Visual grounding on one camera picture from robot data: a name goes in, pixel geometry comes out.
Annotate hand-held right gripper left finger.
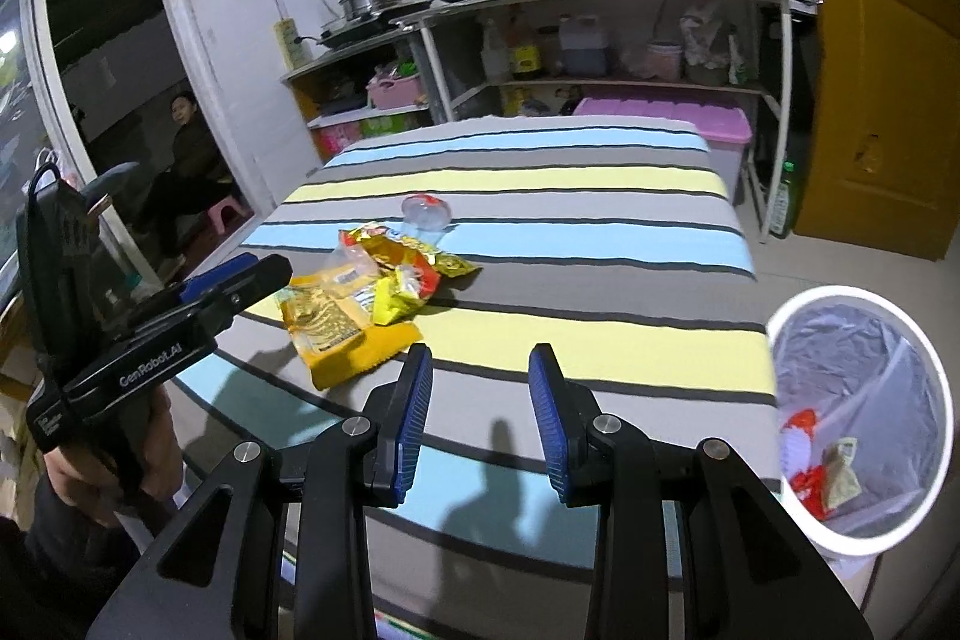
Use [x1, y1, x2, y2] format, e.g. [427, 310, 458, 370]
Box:
[97, 342, 434, 640]

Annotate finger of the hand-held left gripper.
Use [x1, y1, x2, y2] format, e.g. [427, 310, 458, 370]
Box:
[187, 255, 295, 341]
[178, 252, 262, 305]

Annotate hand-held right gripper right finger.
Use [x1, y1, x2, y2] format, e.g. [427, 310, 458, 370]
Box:
[527, 344, 875, 640]

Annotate yellow gold snack packet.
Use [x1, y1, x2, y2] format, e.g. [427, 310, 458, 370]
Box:
[281, 276, 422, 391]

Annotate red yellow snack packet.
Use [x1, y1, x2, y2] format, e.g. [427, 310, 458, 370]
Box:
[337, 222, 481, 327]

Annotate red plastic bag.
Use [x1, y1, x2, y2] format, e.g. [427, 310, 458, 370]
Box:
[780, 407, 827, 522]

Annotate olive snack packet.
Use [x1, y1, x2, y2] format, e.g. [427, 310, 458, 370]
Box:
[821, 437, 863, 517]

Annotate white bin with liner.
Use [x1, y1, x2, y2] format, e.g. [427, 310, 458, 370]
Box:
[765, 285, 955, 581]

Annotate person's left forearm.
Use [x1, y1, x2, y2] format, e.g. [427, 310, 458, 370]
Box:
[0, 482, 162, 640]

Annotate person's left hand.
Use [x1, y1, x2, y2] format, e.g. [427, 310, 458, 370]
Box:
[45, 385, 185, 525]

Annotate pink plastic stool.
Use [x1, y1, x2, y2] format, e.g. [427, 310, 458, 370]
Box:
[204, 197, 252, 236]

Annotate colourful packages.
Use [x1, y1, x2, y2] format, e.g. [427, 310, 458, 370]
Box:
[311, 111, 428, 161]

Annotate grey low shelf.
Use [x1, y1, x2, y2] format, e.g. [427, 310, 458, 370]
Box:
[281, 32, 436, 169]

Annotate pink plastic basket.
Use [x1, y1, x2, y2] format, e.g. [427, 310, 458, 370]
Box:
[366, 70, 430, 110]

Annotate induction cooker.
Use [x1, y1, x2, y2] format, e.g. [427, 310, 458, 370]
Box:
[319, 2, 436, 49]

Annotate green glass bottle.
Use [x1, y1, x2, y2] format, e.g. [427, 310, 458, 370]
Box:
[765, 160, 807, 240]

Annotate storage box with pink lid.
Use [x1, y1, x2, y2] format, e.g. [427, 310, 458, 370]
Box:
[574, 96, 752, 208]

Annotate white plastic bottle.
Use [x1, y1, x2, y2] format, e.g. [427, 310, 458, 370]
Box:
[480, 17, 511, 82]

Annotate oil bottle with yellow label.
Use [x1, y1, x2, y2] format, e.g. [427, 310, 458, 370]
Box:
[510, 14, 542, 80]

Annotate dark liquid jug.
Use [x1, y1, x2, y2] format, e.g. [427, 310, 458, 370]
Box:
[559, 14, 612, 79]

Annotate jar with pink lid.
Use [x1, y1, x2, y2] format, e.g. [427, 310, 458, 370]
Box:
[646, 40, 683, 82]

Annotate crumpled plastic bags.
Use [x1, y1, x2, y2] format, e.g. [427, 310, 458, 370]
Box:
[679, 2, 743, 86]

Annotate yellow wooden door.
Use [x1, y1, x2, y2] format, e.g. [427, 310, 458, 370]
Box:
[784, 0, 960, 262]

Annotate wall power strip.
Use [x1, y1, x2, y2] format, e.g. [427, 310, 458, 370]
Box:
[274, 17, 312, 70]

